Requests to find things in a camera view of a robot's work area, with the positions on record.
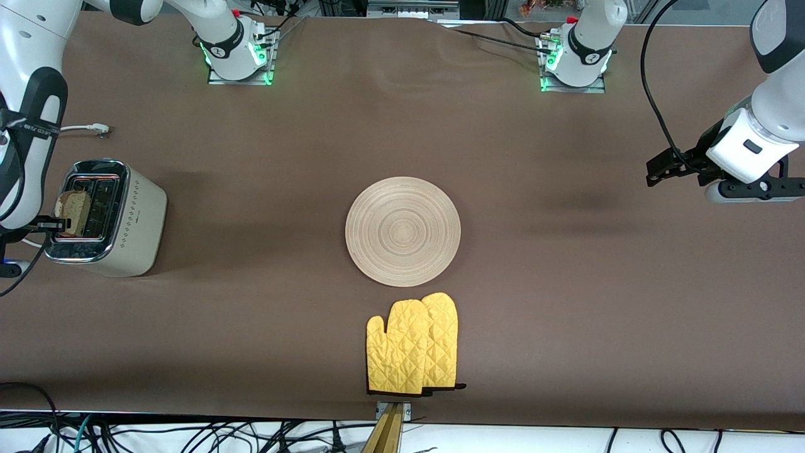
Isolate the brown-crusted bread slice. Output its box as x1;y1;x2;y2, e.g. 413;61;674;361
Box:
55;190;92;238

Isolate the round light wooden plate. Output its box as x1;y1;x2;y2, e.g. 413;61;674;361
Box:
345;177;462;288

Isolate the cream and chrome toaster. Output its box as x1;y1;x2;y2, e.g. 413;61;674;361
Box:
44;159;169;277

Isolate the orange background object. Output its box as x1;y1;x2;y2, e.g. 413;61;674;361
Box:
519;0;579;16

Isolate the yellow quilted oven mitt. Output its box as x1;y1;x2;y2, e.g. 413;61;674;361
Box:
366;299;435;396
420;292;467;397

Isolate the brown table cover sheet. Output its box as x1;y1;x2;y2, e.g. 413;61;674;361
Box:
0;11;805;432

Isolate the yellow aluminium beam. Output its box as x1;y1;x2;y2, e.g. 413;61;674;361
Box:
362;403;403;453

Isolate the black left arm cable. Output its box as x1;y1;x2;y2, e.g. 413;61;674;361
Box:
640;0;702;172

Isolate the white toaster power cable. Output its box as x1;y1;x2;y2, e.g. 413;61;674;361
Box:
24;123;111;247

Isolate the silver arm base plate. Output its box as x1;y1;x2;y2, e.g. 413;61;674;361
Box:
540;35;608;95
208;28;279;86

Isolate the black looped floor cable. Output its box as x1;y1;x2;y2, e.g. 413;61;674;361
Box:
0;381;60;453

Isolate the black cable on table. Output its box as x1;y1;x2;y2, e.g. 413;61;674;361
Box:
434;18;548;54

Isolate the teal floor cable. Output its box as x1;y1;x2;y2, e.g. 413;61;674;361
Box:
72;413;95;453

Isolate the aluminium frame rail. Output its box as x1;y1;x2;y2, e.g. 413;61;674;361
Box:
367;0;461;20

